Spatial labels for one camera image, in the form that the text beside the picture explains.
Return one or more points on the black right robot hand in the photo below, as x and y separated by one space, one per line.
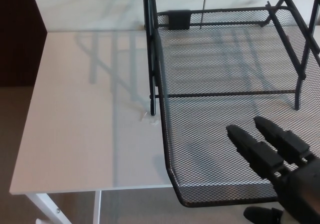
300 184

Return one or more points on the black mesh file tray drawer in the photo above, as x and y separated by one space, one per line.
200 146

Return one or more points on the black rectangular block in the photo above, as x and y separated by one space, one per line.
179 19

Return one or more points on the white table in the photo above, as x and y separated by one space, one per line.
75 109

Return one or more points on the white cylindrical peg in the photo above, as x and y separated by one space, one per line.
40 221

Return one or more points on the white low cabinet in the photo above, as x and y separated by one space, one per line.
87 7

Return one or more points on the dark brown wooden panel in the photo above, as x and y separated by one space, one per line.
17 34

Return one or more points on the black metal file tray frame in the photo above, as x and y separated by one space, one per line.
152 104

